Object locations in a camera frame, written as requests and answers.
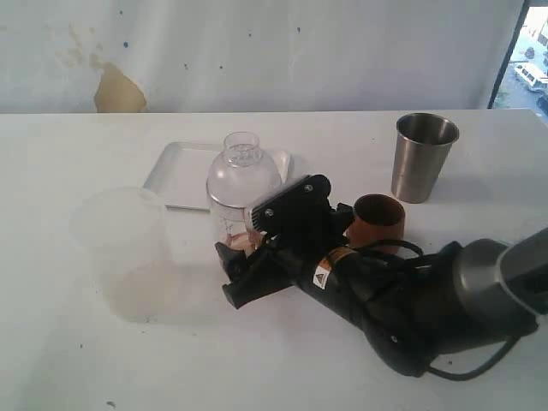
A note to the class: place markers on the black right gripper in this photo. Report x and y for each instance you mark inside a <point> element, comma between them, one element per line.
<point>272,268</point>

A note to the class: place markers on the stainless steel cup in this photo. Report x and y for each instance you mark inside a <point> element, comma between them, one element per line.
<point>423,143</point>

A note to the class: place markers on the clear plastic shaker lid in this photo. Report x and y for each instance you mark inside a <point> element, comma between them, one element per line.
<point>242,173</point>

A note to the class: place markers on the clear plastic shaker body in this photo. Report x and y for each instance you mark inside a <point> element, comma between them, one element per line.
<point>227,220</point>

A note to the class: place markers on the brown wooden cup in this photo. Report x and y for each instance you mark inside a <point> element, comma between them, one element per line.
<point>377,217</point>

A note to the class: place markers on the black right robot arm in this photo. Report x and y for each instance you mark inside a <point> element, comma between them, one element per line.
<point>455,313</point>

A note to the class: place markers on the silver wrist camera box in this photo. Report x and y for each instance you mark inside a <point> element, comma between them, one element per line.
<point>291,205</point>

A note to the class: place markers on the wooden pieces and coins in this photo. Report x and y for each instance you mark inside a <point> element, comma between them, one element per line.
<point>247,241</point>

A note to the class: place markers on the translucent plastic cup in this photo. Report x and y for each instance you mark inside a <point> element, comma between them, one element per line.
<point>123,232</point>

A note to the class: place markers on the silver metal tray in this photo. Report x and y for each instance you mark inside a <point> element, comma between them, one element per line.
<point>179,176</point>

